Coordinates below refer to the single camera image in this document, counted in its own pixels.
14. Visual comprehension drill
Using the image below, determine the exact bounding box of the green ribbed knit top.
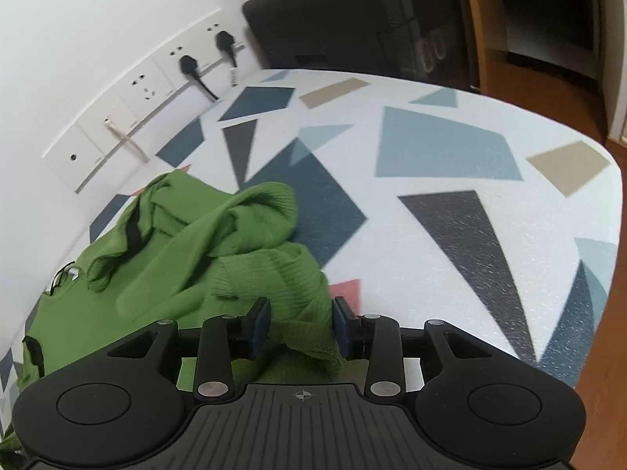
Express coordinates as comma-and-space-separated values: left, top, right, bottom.
0, 168, 347, 456

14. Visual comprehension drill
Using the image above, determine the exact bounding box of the geometric pattern table cover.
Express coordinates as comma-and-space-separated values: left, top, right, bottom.
0, 68, 619, 432

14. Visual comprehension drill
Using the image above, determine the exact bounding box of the black plug left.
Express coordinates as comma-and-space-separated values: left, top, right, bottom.
179, 54, 219, 102

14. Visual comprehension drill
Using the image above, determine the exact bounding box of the black plug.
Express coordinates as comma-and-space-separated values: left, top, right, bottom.
215, 30, 238, 68
179, 54, 219, 102

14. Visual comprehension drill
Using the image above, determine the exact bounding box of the black plug right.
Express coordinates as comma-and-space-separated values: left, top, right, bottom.
215, 30, 238, 68

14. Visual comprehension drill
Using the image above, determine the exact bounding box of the black cabinet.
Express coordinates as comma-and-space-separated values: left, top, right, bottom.
242, 0, 479, 90

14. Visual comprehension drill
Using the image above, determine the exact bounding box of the white wall socket panel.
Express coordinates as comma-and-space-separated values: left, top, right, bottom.
42, 9, 242, 192

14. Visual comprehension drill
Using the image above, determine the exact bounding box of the white network cable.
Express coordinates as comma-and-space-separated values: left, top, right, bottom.
103, 114, 151, 164

